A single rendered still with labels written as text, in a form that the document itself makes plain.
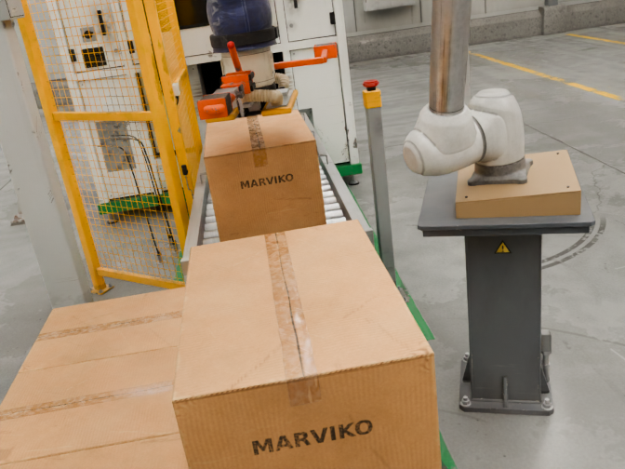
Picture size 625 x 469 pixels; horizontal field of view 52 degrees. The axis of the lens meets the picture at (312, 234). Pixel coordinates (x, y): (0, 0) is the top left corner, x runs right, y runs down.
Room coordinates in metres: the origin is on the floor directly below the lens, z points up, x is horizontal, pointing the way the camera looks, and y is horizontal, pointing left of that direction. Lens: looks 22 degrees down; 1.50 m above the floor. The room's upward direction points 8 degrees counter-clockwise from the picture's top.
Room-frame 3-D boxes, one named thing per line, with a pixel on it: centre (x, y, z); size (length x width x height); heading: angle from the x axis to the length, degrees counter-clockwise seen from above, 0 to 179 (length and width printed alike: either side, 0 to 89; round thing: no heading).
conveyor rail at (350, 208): (3.33, -0.12, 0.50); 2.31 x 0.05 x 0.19; 4
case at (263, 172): (2.52, 0.16, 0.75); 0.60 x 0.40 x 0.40; 5
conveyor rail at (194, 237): (3.29, 0.53, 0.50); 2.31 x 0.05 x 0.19; 4
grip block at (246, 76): (2.05, 0.17, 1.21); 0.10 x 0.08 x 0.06; 84
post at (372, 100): (2.75, -0.33, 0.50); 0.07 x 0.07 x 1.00; 4
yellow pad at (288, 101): (2.29, 0.05, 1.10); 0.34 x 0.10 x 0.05; 174
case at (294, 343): (1.11, 0.06, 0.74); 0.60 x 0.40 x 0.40; 4
